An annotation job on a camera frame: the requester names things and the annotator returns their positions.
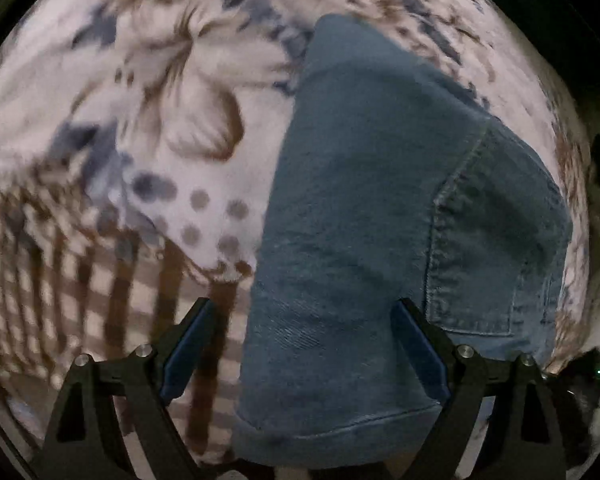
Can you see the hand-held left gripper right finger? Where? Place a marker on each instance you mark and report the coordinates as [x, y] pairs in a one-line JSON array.
[[420, 350]]

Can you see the floral checkered bedspread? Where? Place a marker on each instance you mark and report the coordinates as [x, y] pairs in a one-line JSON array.
[[130, 110]]

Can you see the blue denim pants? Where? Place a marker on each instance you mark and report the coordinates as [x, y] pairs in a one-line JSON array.
[[355, 210]]

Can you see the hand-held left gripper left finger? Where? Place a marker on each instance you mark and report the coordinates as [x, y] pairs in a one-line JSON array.
[[187, 350]]

